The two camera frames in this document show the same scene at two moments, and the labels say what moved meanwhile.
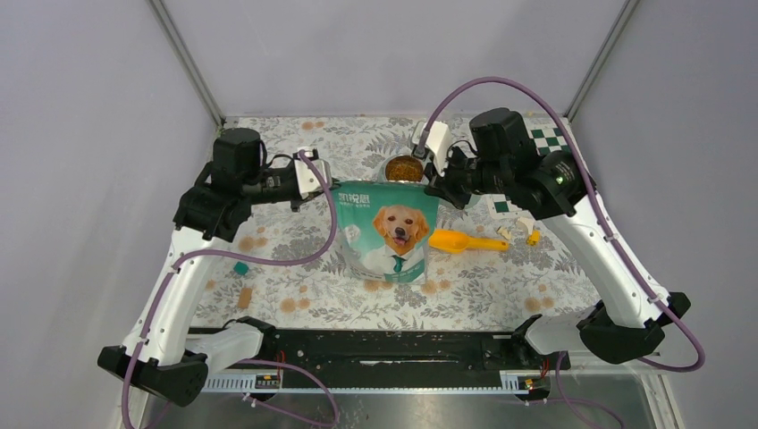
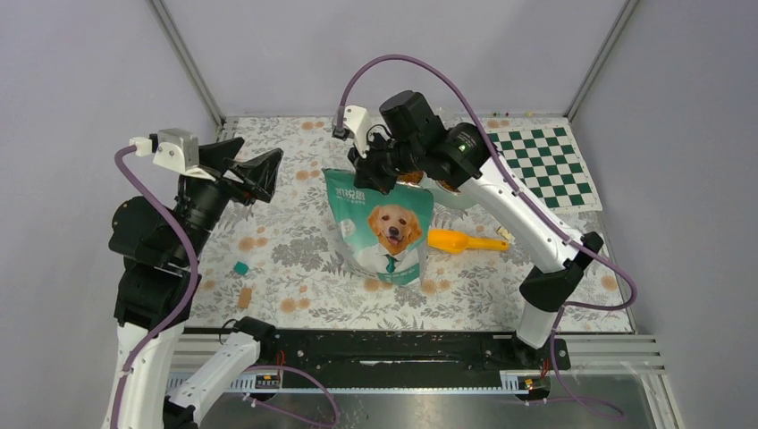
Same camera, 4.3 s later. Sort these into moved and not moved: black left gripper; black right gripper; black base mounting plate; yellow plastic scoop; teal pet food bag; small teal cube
Moved: black left gripper; black right gripper
Not moved: small teal cube; black base mounting plate; teal pet food bag; yellow plastic scoop
